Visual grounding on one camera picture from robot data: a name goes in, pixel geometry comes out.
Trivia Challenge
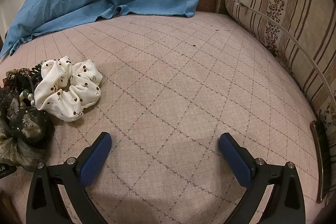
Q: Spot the black mesh scrunchie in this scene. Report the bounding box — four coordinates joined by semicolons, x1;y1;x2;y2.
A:
0;88;55;146

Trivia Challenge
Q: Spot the white cherry print scrunchie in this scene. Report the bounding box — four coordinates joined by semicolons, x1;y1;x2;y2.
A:
34;55;103;122

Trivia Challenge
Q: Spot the black wavy hair tie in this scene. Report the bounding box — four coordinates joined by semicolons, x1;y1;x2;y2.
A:
15;74;37;104

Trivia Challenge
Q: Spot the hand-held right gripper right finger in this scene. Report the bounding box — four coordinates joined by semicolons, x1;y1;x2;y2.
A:
219;133;306;224

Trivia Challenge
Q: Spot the dark glossy curved bar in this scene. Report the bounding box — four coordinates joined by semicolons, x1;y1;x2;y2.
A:
310;120;332;205

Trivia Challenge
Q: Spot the grey olive scrunchie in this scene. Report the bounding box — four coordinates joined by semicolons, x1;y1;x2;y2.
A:
0;119;47;170

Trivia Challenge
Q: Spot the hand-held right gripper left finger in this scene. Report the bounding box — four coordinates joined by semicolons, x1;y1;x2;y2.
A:
26;132;112;224

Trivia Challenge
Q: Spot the leopard print scrunchie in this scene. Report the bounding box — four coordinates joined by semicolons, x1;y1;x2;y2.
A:
5;69;33;88

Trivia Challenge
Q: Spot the pale bead bracelet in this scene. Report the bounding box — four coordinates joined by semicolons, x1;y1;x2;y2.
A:
20;90;37;108

